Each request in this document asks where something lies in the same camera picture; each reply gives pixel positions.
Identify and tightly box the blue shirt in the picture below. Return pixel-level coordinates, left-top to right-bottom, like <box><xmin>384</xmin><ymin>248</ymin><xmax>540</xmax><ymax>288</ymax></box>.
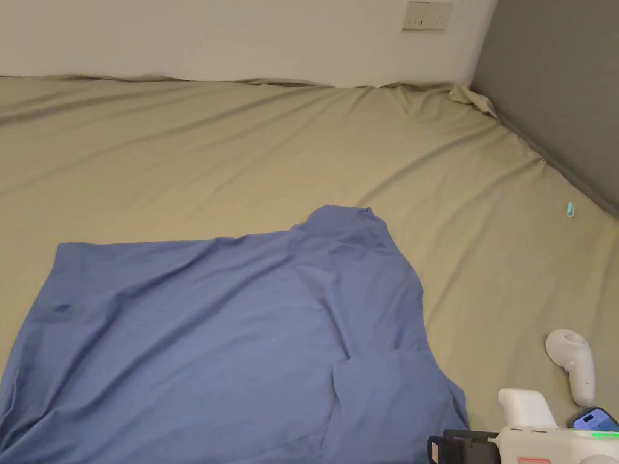
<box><xmin>0</xmin><ymin>205</ymin><xmax>471</xmax><ymax>464</ymax></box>

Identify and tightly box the bed with beige sheet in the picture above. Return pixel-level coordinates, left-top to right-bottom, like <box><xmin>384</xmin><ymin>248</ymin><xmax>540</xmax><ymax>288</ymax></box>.
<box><xmin>0</xmin><ymin>74</ymin><xmax>619</xmax><ymax>464</ymax></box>

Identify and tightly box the beige wall socket panel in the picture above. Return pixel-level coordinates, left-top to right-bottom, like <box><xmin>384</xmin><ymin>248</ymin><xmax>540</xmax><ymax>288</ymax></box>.
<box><xmin>401</xmin><ymin>1</ymin><xmax>455</xmax><ymax>33</ymax></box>

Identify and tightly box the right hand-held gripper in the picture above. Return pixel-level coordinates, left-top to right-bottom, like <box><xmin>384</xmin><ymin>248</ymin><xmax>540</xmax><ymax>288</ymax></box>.
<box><xmin>427</xmin><ymin>388</ymin><xmax>619</xmax><ymax>464</ymax></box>

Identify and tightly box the blue phone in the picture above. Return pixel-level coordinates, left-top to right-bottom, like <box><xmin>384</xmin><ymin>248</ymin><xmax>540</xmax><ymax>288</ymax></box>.
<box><xmin>572</xmin><ymin>407</ymin><xmax>619</xmax><ymax>433</ymax></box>

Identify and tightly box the grey padded headboard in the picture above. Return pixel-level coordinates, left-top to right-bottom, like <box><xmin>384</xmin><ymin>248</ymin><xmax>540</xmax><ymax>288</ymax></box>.
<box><xmin>470</xmin><ymin>0</ymin><xmax>619</xmax><ymax>219</ymax></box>

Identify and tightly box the white hand controller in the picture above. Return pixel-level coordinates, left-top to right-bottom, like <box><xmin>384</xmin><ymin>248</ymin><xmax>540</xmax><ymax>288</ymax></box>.
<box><xmin>545</xmin><ymin>329</ymin><xmax>596</xmax><ymax>407</ymax></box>

